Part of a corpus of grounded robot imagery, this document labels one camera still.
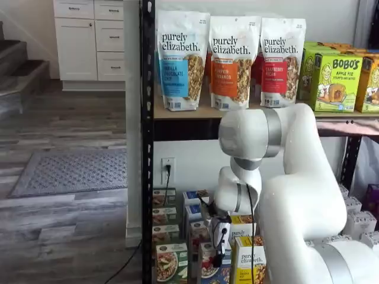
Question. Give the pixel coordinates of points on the blue purely elizabeth granola bag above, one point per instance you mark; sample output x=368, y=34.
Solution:
x=177, y=68
x=157, y=74

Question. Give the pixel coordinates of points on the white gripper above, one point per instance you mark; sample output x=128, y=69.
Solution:
x=216, y=233

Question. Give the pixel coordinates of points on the grey patterned doormat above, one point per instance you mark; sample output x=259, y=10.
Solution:
x=74, y=173

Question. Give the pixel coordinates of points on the white kitchen cabinet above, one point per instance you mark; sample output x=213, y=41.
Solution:
x=89, y=84

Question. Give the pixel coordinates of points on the green Bobo's apple pie box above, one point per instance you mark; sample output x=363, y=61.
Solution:
x=306, y=74
x=340, y=85

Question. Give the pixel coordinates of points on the white patterned organic pantry box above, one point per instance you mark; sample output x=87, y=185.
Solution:
x=353, y=204
x=309, y=243
x=337, y=238
x=343, y=192
x=361, y=223
x=371, y=238

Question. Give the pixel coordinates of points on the white wall outlet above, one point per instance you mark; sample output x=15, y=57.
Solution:
x=163, y=174

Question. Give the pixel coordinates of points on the orange purely elizabeth granola bag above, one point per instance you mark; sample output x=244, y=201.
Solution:
x=228, y=74

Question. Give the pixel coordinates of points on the light wooden shelf board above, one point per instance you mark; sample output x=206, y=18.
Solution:
x=189, y=114

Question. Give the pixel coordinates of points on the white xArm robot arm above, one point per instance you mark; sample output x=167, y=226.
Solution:
x=296, y=192

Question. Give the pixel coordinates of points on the green Nature's Path oatmeal box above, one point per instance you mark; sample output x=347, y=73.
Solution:
x=158, y=198
x=171, y=263
x=164, y=216
x=165, y=233

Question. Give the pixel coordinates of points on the purple box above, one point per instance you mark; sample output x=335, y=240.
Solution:
x=372, y=196

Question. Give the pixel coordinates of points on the blue white oatmeal box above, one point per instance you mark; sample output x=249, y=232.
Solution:
x=216, y=275
x=189, y=196
x=198, y=233
x=194, y=211

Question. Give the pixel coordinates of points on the yellow purely elizabeth box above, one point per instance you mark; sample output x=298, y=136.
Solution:
x=242, y=260
x=240, y=233

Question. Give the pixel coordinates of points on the white cabinet door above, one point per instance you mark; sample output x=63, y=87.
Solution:
x=75, y=48

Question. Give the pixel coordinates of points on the white cabinet drawer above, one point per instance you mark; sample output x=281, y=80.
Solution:
x=74, y=13
x=103, y=31
x=103, y=14
x=106, y=60

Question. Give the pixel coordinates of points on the grey wooden staircase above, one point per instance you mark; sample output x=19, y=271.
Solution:
x=23, y=74

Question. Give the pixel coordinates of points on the yellow Bobo's snack box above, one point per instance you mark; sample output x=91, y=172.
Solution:
x=364, y=52
x=370, y=88

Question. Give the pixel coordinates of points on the red purely elizabeth granola bag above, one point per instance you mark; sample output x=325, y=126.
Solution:
x=275, y=77
x=255, y=74

